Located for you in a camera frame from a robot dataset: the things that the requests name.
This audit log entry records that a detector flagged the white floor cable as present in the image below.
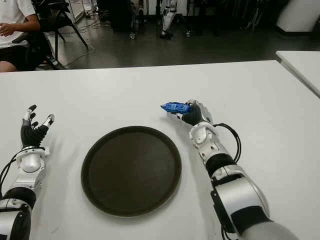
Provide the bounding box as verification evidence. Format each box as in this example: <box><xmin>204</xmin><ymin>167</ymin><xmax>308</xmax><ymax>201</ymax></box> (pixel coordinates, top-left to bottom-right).
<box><xmin>47</xmin><ymin>18</ymin><xmax>111</xmax><ymax>66</ymax></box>

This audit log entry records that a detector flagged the blue Oreo packet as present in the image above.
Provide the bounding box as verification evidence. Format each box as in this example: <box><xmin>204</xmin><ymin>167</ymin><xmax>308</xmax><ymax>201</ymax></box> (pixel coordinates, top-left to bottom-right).
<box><xmin>159</xmin><ymin>101</ymin><xmax>194</xmax><ymax>116</ymax></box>

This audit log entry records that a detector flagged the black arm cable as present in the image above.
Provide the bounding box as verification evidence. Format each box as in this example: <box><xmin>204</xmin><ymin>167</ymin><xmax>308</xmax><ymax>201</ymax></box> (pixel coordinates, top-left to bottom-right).
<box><xmin>213</xmin><ymin>122</ymin><xmax>242</xmax><ymax>162</ymax></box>
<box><xmin>0</xmin><ymin>152</ymin><xmax>23</xmax><ymax>196</ymax></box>

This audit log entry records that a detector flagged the black folding chair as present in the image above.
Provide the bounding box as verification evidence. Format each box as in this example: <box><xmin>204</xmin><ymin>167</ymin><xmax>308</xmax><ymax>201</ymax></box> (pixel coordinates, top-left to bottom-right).
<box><xmin>37</xmin><ymin>0</ymin><xmax>89</xmax><ymax>50</ymax></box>

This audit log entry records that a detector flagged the white humanoid robot leg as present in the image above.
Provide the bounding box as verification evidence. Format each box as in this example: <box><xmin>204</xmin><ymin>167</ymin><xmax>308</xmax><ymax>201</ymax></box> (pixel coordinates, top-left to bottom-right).
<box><xmin>159</xmin><ymin>0</ymin><xmax>180</xmax><ymax>40</ymax></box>

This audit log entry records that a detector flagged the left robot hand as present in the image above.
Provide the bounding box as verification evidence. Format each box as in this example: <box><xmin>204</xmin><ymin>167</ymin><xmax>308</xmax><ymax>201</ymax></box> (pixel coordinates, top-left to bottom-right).
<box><xmin>20</xmin><ymin>104</ymin><xmax>55</xmax><ymax>150</ymax></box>

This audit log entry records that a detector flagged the seated person white shirt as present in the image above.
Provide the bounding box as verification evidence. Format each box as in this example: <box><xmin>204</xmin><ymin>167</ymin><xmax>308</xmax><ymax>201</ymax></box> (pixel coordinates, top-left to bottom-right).
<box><xmin>0</xmin><ymin>0</ymin><xmax>42</xmax><ymax>73</ymax></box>

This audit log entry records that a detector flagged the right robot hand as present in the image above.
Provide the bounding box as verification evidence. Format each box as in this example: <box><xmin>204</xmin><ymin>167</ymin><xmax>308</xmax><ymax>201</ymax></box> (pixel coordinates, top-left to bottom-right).
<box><xmin>176</xmin><ymin>99</ymin><xmax>213</xmax><ymax>126</ymax></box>

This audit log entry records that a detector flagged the black office chair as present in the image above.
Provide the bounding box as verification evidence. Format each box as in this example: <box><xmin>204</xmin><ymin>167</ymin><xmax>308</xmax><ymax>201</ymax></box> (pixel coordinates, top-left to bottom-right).
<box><xmin>12</xmin><ymin>32</ymin><xmax>66</xmax><ymax>71</ymax></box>

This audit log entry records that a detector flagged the white pillar black base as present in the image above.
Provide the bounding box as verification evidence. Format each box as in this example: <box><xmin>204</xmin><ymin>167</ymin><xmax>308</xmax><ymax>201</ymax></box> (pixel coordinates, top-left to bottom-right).
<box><xmin>275</xmin><ymin>0</ymin><xmax>320</xmax><ymax>33</ymax></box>

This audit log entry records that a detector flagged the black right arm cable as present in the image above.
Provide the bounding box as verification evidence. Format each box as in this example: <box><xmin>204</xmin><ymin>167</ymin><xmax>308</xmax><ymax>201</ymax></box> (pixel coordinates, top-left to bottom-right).
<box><xmin>213</xmin><ymin>122</ymin><xmax>242</xmax><ymax>162</ymax></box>

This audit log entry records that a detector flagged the black cabinet on casters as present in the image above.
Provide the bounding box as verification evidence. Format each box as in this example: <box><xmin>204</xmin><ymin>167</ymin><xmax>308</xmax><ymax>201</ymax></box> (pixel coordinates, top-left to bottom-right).
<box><xmin>96</xmin><ymin>0</ymin><xmax>141</xmax><ymax>40</ymax></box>

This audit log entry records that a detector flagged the round brown tray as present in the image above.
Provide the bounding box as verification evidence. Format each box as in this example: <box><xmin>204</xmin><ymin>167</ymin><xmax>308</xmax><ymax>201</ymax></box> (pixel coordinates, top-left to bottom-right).
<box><xmin>80</xmin><ymin>125</ymin><xmax>183</xmax><ymax>218</ymax></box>

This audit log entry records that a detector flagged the white side table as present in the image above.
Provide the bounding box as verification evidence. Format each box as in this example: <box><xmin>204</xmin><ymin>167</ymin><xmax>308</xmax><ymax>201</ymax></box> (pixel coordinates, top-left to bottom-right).
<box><xmin>275</xmin><ymin>50</ymin><xmax>320</xmax><ymax>99</ymax></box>

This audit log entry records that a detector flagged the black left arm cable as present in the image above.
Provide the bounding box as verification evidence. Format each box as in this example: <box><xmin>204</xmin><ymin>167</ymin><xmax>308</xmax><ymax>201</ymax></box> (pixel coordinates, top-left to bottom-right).
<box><xmin>0</xmin><ymin>152</ymin><xmax>23</xmax><ymax>196</ymax></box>

